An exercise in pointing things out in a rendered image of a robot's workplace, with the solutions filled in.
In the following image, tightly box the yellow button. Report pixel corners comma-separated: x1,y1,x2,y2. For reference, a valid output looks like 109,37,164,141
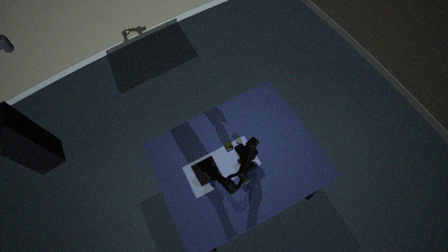
224,141,233,151

